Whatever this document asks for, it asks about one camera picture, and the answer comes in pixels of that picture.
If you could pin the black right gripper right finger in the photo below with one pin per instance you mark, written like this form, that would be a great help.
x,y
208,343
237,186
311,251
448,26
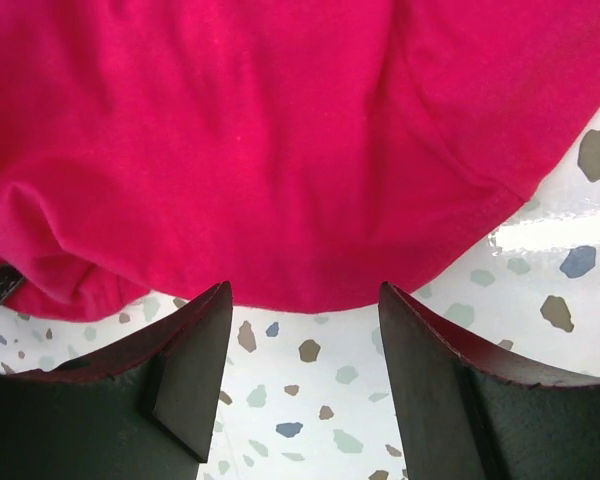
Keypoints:
x,y
467,408

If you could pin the magenta pink t-shirt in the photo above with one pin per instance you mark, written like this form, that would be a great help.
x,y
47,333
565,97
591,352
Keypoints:
x,y
304,151

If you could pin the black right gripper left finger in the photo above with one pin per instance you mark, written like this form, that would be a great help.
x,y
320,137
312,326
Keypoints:
x,y
142,407

